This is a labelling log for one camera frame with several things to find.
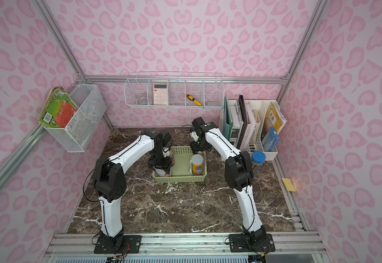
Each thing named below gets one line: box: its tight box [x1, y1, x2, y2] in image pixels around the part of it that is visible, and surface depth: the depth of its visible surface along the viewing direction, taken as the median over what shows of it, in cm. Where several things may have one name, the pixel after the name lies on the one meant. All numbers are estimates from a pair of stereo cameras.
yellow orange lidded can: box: [191, 153, 205, 176], surface depth 88 cm
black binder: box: [236, 94, 249, 150], surface depth 91 cm
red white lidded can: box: [154, 168, 167, 177], surface depth 85 cm
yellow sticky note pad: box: [281, 177, 296, 193], surface depth 97 cm
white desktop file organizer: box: [218, 99, 280, 162], surface depth 95 cm
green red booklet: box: [37, 86, 80, 129], surface depth 73 cm
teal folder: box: [222, 96, 234, 142], surface depth 84 cm
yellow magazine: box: [265, 101, 288, 135], surface depth 94 cm
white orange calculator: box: [153, 83, 169, 106], surface depth 97 cm
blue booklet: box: [262, 126, 280, 152], surface depth 97 cm
